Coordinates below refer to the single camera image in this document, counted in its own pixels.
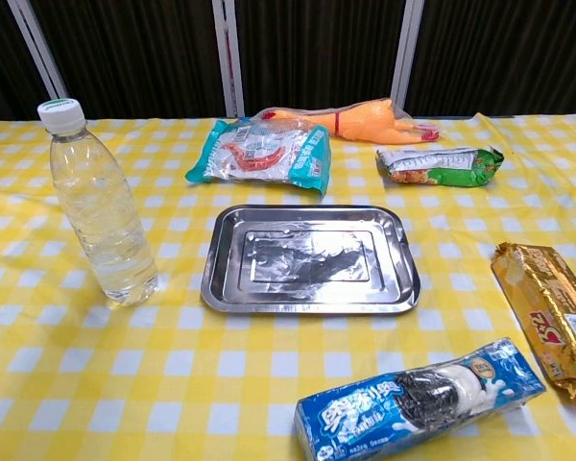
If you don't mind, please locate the transparent plastic water bottle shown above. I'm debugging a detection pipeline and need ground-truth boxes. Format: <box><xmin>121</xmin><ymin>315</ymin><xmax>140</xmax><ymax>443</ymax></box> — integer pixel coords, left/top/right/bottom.
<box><xmin>36</xmin><ymin>98</ymin><xmax>160</xmax><ymax>307</ymax></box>

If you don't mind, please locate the stainless steel rectangular tray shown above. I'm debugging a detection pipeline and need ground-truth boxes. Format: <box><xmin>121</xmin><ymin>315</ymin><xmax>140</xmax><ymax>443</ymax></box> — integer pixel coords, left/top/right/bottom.
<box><xmin>200</xmin><ymin>205</ymin><xmax>422</xmax><ymax>316</ymax></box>

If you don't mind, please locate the teal white snack bag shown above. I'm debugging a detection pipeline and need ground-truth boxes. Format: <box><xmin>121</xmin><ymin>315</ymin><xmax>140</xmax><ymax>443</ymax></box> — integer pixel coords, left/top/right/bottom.
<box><xmin>185</xmin><ymin>116</ymin><xmax>331</xmax><ymax>195</ymax></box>

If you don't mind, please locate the orange rubber chicken toy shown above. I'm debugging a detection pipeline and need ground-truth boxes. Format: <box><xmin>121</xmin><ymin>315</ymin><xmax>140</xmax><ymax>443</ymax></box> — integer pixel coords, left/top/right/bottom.
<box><xmin>251</xmin><ymin>97</ymin><xmax>441</xmax><ymax>146</ymax></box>

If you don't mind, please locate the green snack packet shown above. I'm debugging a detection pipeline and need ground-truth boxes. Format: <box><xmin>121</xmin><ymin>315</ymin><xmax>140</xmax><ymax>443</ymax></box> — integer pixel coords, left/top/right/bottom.
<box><xmin>375</xmin><ymin>146</ymin><xmax>506</xmax><ymax>188</ymax></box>

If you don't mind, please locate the blue oreo cookie package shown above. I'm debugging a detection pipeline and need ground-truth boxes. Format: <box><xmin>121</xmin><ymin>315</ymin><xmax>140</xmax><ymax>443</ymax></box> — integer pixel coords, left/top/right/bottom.
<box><xmin>294</xmin><ymin>337</ymin><xmax>547</xmax><ymax>461</ymax></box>

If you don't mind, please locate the yellow white checkered tablecloth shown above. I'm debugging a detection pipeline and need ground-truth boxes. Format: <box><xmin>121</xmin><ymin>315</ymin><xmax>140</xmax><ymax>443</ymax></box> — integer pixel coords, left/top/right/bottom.
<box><xmin>0</xmin><ymin>112</ymin><xmax>576</xmax><ymax>461</ymax></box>

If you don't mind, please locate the gold biscuit package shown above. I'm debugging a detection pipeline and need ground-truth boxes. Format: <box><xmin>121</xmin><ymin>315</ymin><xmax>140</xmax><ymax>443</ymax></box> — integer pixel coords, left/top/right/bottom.
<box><xmin>490</xmin><ymin>242</ymin><xmax>576</xmax><ymax>407</ymax></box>

